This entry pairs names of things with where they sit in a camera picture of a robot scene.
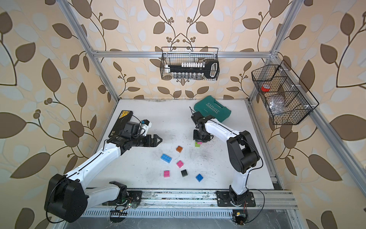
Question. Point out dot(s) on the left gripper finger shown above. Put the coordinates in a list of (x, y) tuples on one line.
[(157, 139), (155, 144)]

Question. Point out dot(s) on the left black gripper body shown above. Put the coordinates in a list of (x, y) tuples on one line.
[(139, 140)]

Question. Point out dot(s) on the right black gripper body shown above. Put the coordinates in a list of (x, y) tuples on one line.
[(200, 137)]

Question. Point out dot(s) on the light blue long lego brick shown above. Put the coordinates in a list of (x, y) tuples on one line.
[(166, 158)]

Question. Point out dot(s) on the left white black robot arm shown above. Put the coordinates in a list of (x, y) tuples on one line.
[(69, 195)]

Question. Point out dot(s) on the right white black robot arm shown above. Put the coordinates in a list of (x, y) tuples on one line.
[(243, 154)]

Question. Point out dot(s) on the orange lego brick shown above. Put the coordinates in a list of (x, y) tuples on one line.
[(179, 149)]

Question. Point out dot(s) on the black lego brick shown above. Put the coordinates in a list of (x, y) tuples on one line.
[(184, 173)]

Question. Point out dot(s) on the dark blue lego brick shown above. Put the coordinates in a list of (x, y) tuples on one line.
[(199, 177)]

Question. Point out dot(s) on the black flat box yellow label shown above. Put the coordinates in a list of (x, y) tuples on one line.
[(124, 117)]

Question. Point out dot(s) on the green plastic tool case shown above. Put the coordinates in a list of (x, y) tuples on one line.
[(211, 107)]

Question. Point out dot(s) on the black socket holder tool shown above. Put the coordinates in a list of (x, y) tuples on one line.
[(208, 69)]

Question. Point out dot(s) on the red tape roll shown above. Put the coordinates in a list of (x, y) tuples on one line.
[(265, 88)]

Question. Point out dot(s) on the clear plastic bag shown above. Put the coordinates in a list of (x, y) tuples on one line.
[(277, 104)]

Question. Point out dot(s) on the right circuit board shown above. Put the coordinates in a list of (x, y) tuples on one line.
[(240, 217)]

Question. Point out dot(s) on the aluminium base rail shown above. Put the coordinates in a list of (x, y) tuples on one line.
[(210, 199)]

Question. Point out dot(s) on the back black wire basket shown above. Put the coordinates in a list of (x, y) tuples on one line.
[(177, 55)]

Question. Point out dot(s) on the black wire basket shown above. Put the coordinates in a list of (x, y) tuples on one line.
[(300, 102), (177, 55)]

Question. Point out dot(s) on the right black wire basket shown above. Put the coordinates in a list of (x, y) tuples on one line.
[(300, 102)]

